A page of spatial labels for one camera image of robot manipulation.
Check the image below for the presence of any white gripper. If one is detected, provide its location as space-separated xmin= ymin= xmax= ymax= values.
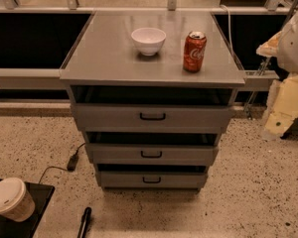
xmin=256 ymin=32 xmax=298 ymax=141

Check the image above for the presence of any grey top drawer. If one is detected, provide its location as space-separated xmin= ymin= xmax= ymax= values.
xmin=72 ymin=104 xmax=231 ymax=133

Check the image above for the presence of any grey drawer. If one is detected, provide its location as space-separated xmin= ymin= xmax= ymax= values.
xmin=96 ymin=172 xmax=208 ymax=188
xmin=86 ymin=143 xmax=219 ymax=166
xmin=72 ymin=104 xmax=231 ymax=133

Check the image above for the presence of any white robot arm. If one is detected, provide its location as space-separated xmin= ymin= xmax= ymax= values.
xmin=256 ymin=10 xmax=298 ymax=140

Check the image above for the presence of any grey drawer cabinet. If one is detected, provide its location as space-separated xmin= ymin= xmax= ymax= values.
xmin=61 ymin=10 xmax=245 ymax=189

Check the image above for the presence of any grey bottom drawer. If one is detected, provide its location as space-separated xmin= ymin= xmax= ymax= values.
xmin=96 ymin=172 xmax=208 ymax=188

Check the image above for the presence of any grey middle drawer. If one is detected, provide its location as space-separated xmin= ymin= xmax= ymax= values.
xmin=86 ymin=143 xmax=219 ymax=166

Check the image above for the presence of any metal diagonal rod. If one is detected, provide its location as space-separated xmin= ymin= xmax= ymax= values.
xmin=243 ymin=56 xmax=272 ymax=117

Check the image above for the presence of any red cola can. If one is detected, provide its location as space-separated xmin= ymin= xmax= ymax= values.
xmin=183 ymin=31 xmax=207 ymax=72

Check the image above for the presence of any white bowl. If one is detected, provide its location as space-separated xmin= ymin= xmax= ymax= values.
xmin=131 ymin=28 xmax=166 ymax=56

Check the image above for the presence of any black pen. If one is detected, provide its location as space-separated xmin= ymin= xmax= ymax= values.
xmin=77 ymin=207 xmax=91 ymax=238

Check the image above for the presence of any paper coffee cup with lid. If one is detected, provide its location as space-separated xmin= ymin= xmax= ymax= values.
xmin=0 ymin=178 xmax=35 ymax=222

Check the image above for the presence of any black tray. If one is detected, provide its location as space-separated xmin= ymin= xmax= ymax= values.
xmin=0 ymin=179 xmax=55 ymax=238

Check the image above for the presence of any white cable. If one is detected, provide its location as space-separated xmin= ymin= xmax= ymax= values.
xmin=220 ymin=4 xmax=236 ymax=59

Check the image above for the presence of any metal rail frame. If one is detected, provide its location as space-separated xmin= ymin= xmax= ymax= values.
xmin=0 ymin=0 xmax=298 ymax=92

